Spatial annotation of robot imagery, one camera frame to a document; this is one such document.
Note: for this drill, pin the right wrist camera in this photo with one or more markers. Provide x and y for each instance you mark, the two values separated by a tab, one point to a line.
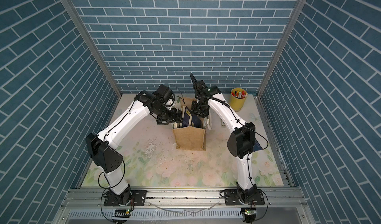
199	88

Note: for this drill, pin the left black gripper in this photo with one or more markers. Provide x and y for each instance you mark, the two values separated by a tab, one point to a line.
172	118

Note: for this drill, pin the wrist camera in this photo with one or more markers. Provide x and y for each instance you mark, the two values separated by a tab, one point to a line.
199	88
164	94

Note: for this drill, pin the yellow pen holder cup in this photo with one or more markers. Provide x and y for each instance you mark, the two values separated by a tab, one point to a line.
235	101

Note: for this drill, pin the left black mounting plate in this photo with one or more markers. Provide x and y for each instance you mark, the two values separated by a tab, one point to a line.
127	198

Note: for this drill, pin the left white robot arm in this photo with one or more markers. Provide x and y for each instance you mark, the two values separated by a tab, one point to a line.
102	147

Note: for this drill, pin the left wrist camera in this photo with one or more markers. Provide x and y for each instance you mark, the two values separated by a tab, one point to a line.
164	94

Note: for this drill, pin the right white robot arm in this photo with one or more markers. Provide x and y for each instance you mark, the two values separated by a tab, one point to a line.
242	142

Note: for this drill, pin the navy blue book yellow label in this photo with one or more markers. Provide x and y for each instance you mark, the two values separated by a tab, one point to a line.
190	120

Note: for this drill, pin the white paged book in bag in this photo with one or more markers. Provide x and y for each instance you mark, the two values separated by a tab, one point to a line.
177	125

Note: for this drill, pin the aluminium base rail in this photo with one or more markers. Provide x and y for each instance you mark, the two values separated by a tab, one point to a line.
207	205

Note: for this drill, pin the black mounting plate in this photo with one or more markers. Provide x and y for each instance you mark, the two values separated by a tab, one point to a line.
127	198
234	197

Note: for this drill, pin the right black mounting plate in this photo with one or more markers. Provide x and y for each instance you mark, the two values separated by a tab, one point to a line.
234	197

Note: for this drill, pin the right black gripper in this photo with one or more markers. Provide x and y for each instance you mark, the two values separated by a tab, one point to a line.
193	110

